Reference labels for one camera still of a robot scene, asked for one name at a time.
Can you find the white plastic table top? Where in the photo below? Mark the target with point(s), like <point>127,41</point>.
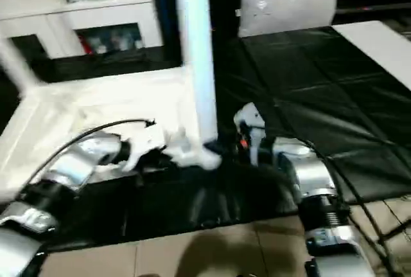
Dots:
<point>96,107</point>

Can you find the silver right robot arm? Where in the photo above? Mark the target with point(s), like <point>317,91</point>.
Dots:
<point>314,187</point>

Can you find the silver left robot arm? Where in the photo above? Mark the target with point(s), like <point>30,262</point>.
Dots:
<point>64,180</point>

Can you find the black work mat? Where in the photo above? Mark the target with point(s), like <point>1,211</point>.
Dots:
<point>321,84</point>

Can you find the black furniture with yellow label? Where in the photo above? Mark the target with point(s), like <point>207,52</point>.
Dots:
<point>225,0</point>

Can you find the grey cushion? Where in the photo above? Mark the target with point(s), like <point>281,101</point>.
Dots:
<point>289,4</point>

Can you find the black stand leg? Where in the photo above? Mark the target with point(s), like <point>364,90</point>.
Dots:
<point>395,220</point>

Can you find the white flat panel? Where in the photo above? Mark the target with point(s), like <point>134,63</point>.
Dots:
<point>379,45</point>

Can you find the white glass-door cabinet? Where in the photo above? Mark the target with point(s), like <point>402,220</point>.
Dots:
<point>45,13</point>

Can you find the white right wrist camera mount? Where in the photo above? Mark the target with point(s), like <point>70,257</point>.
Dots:
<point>249,119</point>

